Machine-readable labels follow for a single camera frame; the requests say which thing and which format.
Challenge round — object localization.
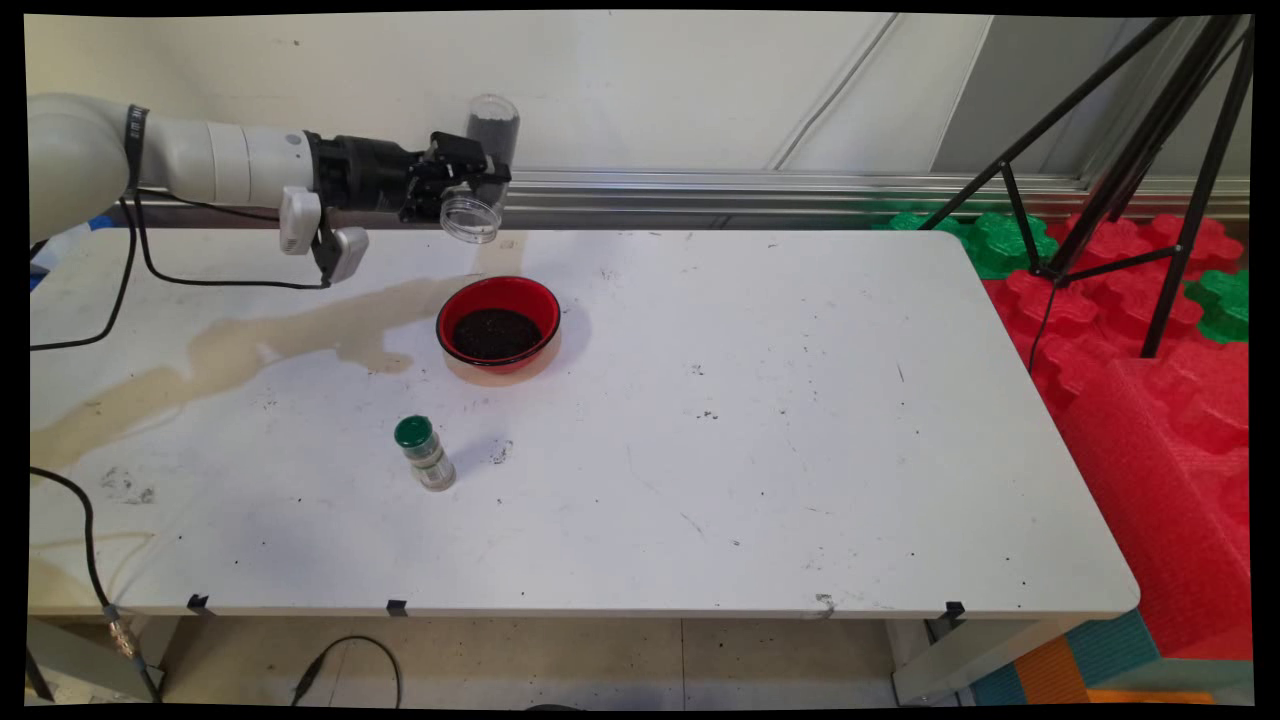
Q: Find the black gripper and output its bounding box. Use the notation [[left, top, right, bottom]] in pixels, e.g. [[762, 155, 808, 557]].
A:
[[305, 130, 514, 226]]

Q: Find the clear plastic jar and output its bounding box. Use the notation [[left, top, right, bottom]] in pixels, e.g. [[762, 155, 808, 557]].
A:
[[438, 94, 522, 246]]

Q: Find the red bowl with dark grains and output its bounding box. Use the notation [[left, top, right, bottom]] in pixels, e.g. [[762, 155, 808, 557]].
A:
[[436, 276, 563, 376]]

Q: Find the green-capped spice shaker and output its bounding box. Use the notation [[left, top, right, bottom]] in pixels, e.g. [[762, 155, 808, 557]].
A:
[[394, 415, 458, 492]]

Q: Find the clear plastic bottle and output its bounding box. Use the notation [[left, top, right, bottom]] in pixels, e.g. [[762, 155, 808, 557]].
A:
[[30, 215, 113, 293]]

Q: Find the green foam block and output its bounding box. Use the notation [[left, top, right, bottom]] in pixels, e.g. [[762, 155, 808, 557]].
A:
[[1184, 268, 1251, 346], [960, 212, 1059, 282], [875, 210, 963, 237]]

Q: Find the grey table leg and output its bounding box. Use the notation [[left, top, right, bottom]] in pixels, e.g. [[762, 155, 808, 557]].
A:
[[890, 612, 1096, 707], [28, 615, 181, 701]]

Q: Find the black tripod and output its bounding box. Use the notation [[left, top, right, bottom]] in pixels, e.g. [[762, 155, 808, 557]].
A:
[[915, 14, 1256, 361]]

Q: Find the teal orange foam mat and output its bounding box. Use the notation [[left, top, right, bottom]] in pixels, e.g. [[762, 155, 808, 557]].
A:
[[970, 608, 1253, 707]]

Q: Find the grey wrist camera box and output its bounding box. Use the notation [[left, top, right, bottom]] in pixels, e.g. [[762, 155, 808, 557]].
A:
[[278, 185, 371, 288]]

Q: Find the aluminium wall rail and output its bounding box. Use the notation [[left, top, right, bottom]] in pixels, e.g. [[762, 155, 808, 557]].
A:
[[100, 163, 1251, 223]]

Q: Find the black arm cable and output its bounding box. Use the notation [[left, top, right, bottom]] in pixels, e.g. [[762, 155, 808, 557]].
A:
[[30, 190, 331, 353]]

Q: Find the black floor cable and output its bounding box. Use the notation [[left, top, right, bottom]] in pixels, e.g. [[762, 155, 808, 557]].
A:
[[290, 635, 403, 709]]

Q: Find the black cable with metal connector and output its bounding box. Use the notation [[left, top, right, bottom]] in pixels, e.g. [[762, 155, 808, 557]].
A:
[[30, 466, 166, 704]]

